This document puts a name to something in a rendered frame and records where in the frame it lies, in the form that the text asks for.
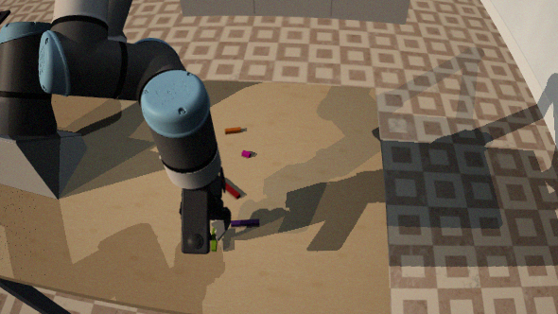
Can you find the lime green rod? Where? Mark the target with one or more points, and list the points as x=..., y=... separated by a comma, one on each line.
x=214, y=242

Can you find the orange rod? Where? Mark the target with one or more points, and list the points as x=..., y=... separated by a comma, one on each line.
x=232, y=130

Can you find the purple rod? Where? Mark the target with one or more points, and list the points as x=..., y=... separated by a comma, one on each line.
x=244, y=222

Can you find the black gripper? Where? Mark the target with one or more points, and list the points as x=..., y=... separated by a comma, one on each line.
x=221, y=216

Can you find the dark red rod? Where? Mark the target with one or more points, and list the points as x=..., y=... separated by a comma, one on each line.
x=232, y=191

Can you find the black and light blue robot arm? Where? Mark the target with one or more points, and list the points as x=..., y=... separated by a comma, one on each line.
x=80, y=55

